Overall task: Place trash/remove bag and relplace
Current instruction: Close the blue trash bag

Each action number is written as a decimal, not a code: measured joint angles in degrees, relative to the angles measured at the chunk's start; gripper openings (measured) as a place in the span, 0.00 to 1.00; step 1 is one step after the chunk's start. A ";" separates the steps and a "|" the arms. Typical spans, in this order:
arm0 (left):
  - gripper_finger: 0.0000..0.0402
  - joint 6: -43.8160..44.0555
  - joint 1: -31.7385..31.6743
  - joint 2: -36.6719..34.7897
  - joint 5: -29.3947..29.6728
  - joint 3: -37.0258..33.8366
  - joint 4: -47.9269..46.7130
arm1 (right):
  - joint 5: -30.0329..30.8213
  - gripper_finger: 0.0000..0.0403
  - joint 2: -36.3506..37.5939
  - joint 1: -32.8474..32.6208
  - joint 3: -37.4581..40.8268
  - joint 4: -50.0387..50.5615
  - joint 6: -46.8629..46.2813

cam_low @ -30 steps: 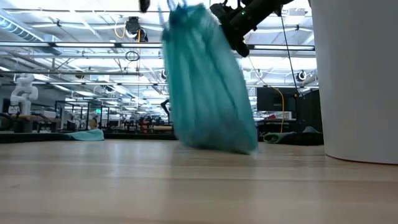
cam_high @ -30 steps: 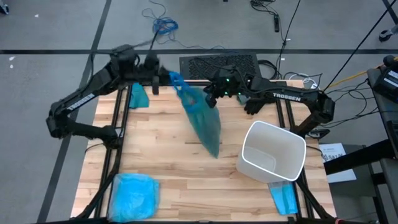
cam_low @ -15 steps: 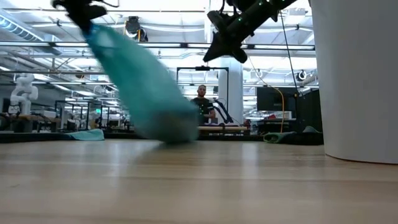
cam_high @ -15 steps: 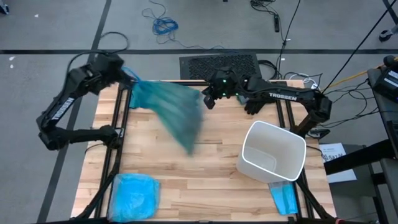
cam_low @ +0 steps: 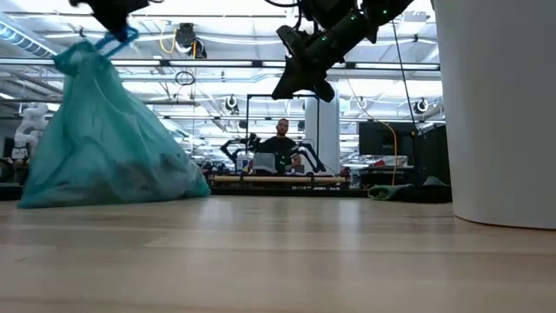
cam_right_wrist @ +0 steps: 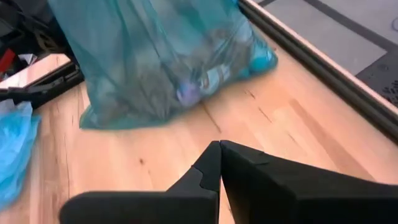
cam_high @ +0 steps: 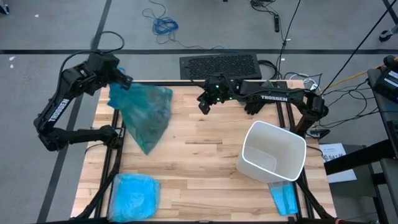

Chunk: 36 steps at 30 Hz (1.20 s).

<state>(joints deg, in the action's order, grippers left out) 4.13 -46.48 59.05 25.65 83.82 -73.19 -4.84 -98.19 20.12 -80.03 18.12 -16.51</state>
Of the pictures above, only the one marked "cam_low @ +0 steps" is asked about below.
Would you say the teal plastic trash bag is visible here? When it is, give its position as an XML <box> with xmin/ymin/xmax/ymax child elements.
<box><xmin>17</xmin><ymin>25</ymin><xmax>212</xmax><ymax>210</ymax></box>

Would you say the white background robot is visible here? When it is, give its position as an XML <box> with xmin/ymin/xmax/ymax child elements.
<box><xmin>11</xmin><ymin>103</ymin><xmax>50</xmax><ymax>161</ymax></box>

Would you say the black cloth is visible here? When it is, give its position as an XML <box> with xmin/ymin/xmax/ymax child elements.
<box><xmin>394</xmin><ymin>176</ymin><xmax>453</xmax><ymax>204</ymax></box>

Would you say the black partition wall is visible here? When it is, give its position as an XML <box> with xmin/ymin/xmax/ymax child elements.
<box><xmin>416</xmin><ymin>124</ymin><xmax>451</xmax><ymax>183</ymax></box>

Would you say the wooden background table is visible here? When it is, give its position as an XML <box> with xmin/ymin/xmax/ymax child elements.
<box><xmin>210</xmin><ymin>173</ymin><xmax>349</xmax><ymax>189</ymax></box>

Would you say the yellow cable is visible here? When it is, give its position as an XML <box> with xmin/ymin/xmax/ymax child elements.
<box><xmin>373</xmin><ymin>119</ymin><xmax>399</xmax><ymax>186</ymax></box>

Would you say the white plastic trash bin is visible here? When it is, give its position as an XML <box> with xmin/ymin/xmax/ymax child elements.
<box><xmin>433</xmin><ymin>0</ymin><xmax>556</xmax><ymax>230</ymax></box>

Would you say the person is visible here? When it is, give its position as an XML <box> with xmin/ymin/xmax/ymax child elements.
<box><xmin>260</xmin><ymin>117</ymin><xmax>303</xmax><ymax>173</ymax></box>

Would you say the white building column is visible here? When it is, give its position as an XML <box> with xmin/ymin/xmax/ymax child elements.
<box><xmin>303</xmin><ymin>95</ymin><xmax>341</xmax><ymax>175</ymax></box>

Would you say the long thin black cable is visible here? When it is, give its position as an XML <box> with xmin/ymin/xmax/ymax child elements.
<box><xmin>390</xmin><ymin>19</ymin><xmax>419</xmax><ymax>131</ymax></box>

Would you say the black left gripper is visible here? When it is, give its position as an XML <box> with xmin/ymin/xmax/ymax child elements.
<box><xmin>69</xmin><ymin>0</ymin><xmax>151</xmax><ymax>34</ymax></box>

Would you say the green bag roll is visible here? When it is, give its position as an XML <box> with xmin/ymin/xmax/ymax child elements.
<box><xmin>367</xmin><ymin>182</ymin><xmax>414</xmax><ymax>202</ymax></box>

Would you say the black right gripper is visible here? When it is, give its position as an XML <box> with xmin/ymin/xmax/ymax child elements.
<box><xmin>271</xmin><ymin>12</ymin><xmax>379</xmax><ymax>103</ymax></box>

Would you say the black monitor screen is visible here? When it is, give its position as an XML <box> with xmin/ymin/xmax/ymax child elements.
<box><xmin>358</xmin><ymin>121</ymin><xmax>418</xmax><ymax>157</ymax></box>

